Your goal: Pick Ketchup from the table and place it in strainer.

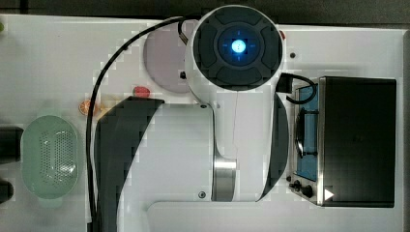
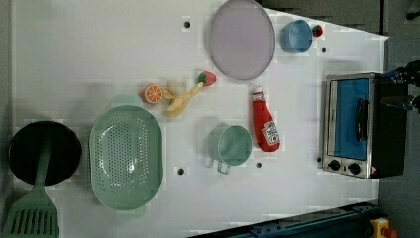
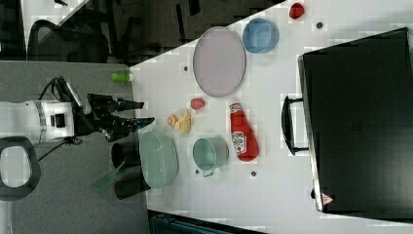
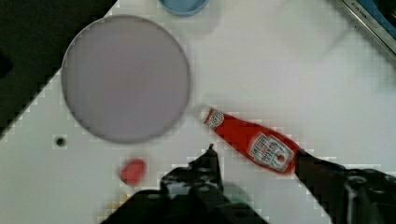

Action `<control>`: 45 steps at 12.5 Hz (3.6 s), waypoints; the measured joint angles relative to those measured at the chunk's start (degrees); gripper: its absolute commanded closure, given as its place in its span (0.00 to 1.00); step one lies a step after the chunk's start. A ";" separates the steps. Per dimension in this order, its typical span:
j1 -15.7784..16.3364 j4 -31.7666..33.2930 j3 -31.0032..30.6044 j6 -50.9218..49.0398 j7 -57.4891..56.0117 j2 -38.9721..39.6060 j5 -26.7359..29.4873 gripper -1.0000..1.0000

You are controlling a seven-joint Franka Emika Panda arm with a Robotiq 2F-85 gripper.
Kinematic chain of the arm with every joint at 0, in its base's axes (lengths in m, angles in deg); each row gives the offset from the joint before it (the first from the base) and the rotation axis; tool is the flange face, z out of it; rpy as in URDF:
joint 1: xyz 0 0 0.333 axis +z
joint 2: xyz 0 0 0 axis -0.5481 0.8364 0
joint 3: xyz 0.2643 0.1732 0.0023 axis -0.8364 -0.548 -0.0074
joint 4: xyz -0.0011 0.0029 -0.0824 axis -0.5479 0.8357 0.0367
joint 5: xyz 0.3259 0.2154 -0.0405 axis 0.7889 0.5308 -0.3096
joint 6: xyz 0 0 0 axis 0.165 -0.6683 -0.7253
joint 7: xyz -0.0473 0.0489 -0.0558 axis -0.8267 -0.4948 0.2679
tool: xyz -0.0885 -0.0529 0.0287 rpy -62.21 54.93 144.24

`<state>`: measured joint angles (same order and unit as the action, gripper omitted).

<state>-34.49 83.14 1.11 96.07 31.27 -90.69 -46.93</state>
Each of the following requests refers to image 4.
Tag red ketchup bottle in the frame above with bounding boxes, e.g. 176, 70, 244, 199
195, 105, 300, 174

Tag red toy strawberry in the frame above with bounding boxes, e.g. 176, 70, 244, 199
120, 159, 147, 186

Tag green mug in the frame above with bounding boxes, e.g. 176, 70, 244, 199
223, 183, 249, 203

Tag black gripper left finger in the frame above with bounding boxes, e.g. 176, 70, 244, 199
160, 144, 224, 199

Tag silver toaster oven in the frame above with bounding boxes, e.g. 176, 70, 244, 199
335, 0, 396, 56

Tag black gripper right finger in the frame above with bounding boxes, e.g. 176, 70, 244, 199
294, 149, 396, 224

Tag blue cup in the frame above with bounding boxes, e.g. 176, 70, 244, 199
158, 0, 209, 16

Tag grey round plate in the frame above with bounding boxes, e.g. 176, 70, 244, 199
61, 15, 191, 144

